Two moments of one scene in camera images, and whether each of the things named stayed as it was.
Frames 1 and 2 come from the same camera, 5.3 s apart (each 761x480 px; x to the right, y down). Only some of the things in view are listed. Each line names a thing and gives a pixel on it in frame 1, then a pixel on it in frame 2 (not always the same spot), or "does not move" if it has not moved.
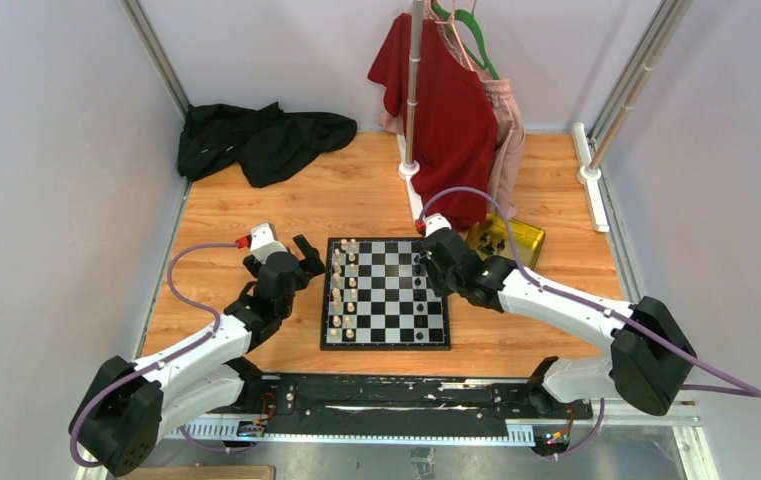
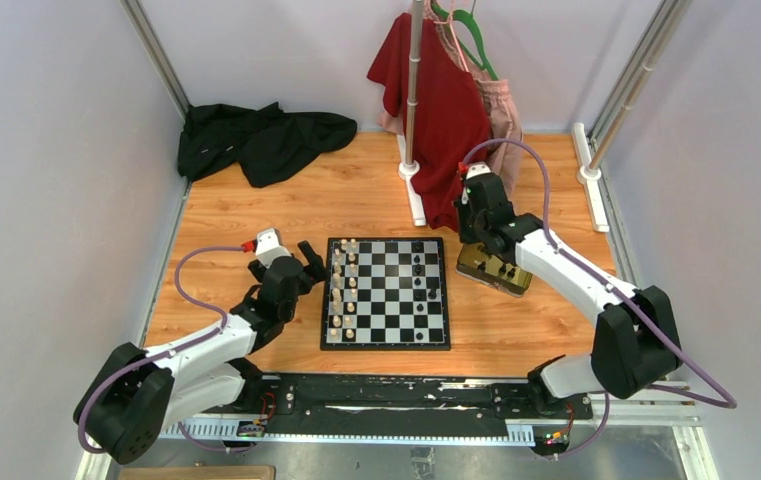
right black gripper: (438, 288) to (463, 207)
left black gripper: (311, 261) does not move
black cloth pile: (267, 145) does not move
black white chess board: (376, 297) does not move
